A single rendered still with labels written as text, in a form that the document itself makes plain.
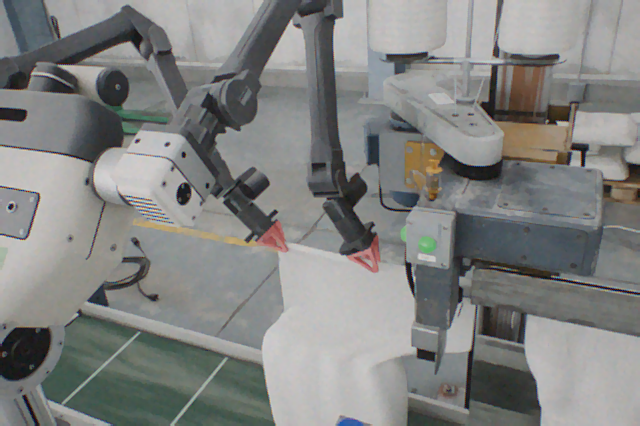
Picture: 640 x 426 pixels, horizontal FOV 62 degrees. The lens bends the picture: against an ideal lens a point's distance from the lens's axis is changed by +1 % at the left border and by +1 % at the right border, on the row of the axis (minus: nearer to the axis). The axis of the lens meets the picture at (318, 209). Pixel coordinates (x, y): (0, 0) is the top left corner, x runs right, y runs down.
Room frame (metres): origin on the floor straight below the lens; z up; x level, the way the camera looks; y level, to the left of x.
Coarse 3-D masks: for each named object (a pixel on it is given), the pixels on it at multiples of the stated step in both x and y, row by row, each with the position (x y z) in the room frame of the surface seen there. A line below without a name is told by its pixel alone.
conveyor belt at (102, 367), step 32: (96, 320) 1.80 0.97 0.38; (64, 352) 1.61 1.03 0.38; (96, 352) 1.60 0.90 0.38; (128, 352) 1.58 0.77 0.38; (160, 352) 1.57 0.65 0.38; (192, 352) 1.55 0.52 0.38; (64, 384) 1.44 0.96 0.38; (96, 384) 1.43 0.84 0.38; (128, 384) 1.41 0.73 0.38; (160, 384) 1.40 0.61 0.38; (192, 384) 1.39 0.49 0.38; (224, 384) 1.38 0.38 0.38; (256, 384) 1.36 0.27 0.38; (96, 416) 1.28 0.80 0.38; (128, 416) 1.27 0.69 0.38; (160, 416) 1.26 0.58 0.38; (192, 416) 1.25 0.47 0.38; (224, 416) 1.24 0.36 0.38; (256, 416) 1.22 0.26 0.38; (416, 416) 1.17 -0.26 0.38
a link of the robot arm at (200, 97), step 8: (200, 88) 0.90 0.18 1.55; (208, 88) 0.88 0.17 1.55; (192, 96) 0.87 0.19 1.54; (200, 96) 0.86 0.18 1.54; (208, 96) 0.85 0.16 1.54; (184, 104) 0.86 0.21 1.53; (200, 104) 0.83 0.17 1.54; (208, 104) 0.85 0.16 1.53; (224, 128) 0.90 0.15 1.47; (232, 128) 0.87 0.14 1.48; (240, 128) 0.88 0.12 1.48
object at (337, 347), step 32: (288, 256) 1.14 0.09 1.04; (320, 256) 1.09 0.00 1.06; (288, 288) 1.15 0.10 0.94; (320, 288) 1.10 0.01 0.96; (352, 288) 1.05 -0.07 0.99; (384, 288) 1.02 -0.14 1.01; (288, 320) 1.12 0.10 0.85; (320, 320) 1.09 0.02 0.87; (352, 320) 1.05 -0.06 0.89; (384, 320) 1.02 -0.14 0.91; (288, 352) 1.06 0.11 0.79; (320, 352) 1.03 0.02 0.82; (352, 352) 1.00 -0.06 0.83; (384, 352) 0.98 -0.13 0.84; (416, 352) 0.96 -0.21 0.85; (448, 352) 0.95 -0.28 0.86; (288, 384) 1.06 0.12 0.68; (320, 384) 1.01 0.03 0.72; (352, 384) 0.97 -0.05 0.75; (384, 384) 0.95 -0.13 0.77; (288, 416) 1.06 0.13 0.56; (320, 416) 1.01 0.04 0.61; (352, 416) 0.96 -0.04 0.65; (384, 416) 0.94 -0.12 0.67
